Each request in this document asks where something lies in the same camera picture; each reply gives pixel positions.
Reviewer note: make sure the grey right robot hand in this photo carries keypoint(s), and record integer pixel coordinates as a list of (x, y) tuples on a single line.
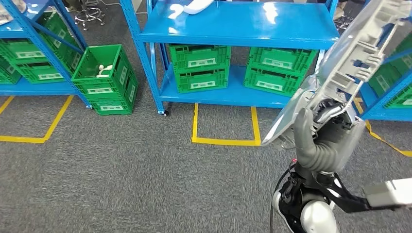
[(331, 151)]

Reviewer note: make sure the grey plastic wheel hubcap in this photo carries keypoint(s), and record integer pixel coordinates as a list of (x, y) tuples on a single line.
[(347, 58)]

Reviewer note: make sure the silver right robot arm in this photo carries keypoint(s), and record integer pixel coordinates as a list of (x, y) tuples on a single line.
[(317, 218)]

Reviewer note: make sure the blue metal shelf rack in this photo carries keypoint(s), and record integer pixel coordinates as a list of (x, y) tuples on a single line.
[(386, 112), (32, 89), (238, 25)]

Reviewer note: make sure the white plastic cover part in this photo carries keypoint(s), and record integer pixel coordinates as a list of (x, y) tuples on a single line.
[(196, 6)]

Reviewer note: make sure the yellow floor tape strip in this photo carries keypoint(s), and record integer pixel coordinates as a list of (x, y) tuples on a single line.
[(369, 128)]

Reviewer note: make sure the open green plastic crate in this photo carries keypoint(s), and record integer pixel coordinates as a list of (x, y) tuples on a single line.
[(77, 84)]

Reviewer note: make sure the large tilted green crate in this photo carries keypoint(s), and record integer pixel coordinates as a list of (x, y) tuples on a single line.
[(64, 48)]

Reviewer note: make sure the grey round disc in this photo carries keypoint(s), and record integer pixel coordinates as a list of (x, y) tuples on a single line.
[(6, 14)]

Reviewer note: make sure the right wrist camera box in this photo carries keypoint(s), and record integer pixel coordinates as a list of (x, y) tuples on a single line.
[(389, 193)]

